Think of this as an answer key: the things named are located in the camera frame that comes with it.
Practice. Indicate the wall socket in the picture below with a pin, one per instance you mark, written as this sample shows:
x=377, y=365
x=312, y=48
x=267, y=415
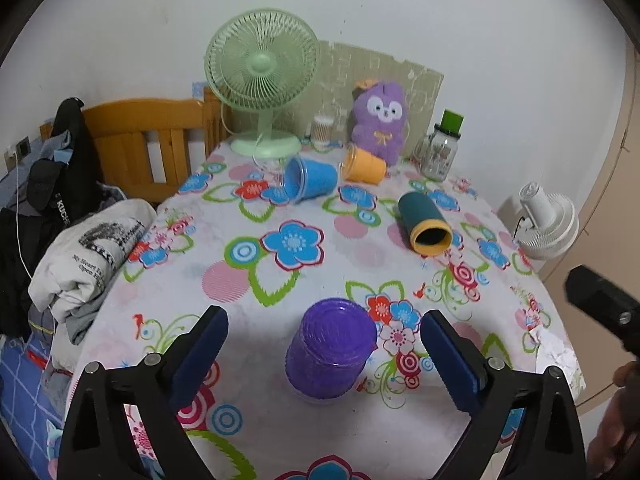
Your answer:
x=23, y=146

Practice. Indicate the cardboard sheet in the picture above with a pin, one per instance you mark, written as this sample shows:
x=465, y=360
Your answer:
x=400, y=80

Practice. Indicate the blue patterned blanket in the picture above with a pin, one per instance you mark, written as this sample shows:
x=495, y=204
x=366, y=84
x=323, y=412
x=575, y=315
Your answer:
x=25, y=385

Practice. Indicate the grey cloth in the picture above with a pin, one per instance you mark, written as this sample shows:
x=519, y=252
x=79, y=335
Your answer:
x=80, y=322

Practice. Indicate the glass jar with green lid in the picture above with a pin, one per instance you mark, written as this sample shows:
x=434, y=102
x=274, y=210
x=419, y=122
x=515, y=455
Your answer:
x=440, y=155

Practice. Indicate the pile of clothes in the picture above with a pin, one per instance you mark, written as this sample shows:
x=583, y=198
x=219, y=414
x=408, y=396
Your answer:
x=70, y=170

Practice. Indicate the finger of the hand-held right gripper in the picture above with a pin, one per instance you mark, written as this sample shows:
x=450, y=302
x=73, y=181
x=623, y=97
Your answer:
x=605, y=305

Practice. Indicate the white printed cloth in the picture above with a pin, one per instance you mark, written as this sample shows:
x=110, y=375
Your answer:
x=90, y=250

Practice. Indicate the wooden bed headboard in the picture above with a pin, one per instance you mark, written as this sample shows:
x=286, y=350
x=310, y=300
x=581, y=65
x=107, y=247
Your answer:
x=130, y=125

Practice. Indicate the person's right hand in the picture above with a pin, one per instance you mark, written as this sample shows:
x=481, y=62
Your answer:
x=612, y=430

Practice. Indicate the cotton swab container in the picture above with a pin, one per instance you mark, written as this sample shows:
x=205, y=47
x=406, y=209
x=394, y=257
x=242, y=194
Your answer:
x=322, y=132

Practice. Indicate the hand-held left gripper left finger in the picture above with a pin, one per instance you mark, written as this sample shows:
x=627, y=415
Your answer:
x=197, y=355

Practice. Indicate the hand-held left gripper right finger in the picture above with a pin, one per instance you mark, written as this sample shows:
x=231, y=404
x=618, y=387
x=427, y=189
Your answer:
x=447, y=355

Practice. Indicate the beige door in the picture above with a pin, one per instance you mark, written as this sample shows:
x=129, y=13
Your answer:
x=610, y=210

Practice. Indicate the green desk fan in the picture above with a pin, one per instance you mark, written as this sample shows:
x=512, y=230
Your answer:
x=262, y=62

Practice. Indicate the floral tablecloth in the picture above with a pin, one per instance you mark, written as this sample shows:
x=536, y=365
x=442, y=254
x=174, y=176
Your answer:
x=325, y=280

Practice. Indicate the dark green yellow-rimmed cup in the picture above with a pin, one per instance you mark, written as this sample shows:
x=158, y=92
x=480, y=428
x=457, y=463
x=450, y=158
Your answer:
x=420, y=210

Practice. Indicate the white fan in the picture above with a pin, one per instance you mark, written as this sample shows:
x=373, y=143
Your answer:
x=550, y=220

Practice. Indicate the purple plastic cup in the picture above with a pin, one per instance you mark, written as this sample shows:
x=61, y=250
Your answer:
x=330, y=345

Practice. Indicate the purple plush toy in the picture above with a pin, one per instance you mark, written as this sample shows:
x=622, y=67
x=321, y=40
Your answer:
x=380, y=125

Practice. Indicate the blue plastic cup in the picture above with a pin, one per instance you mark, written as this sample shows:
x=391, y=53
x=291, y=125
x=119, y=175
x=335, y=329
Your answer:
x=315, y=177

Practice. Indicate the orange plastic cup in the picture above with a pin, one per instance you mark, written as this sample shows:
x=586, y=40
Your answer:
x=367, y=166

